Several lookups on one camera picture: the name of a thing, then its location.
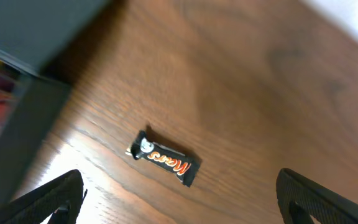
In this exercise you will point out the dark green box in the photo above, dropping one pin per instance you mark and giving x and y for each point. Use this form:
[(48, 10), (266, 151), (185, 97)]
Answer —
[(32, 36)]

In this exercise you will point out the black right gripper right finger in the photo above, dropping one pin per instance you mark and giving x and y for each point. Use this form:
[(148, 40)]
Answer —
[(302, 200)]

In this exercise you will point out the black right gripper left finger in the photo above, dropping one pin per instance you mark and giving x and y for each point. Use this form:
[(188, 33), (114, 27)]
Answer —
[(58, 201)]

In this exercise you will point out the black mini chocolate bar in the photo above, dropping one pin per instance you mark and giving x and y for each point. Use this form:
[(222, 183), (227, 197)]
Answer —
[(184, 167)]

